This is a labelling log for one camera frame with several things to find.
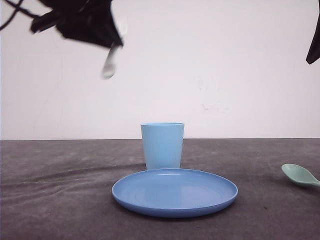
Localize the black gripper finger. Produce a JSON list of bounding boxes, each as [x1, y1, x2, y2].
[[47, 0, 124, 48], [30, 11, 60, 34], [306, 19, 320, 65]]

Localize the white plastic fork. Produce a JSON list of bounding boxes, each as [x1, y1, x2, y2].
[[101, 44, 120, 80]]

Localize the mint green plastic spoon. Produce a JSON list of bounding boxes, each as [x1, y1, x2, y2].
[[281, 163, 320, 187]]

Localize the light blue plastic cup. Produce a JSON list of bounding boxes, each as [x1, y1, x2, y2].
[[140, 122, 185, 170]]

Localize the dark grey table cloth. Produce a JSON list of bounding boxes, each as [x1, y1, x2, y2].
[[0, 138, 320, 240]]

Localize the blue plastic plate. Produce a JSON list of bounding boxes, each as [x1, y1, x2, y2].
[[111, 168, 238, 218]]

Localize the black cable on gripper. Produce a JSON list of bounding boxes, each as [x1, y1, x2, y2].
[[0, 0, 41, 31]]

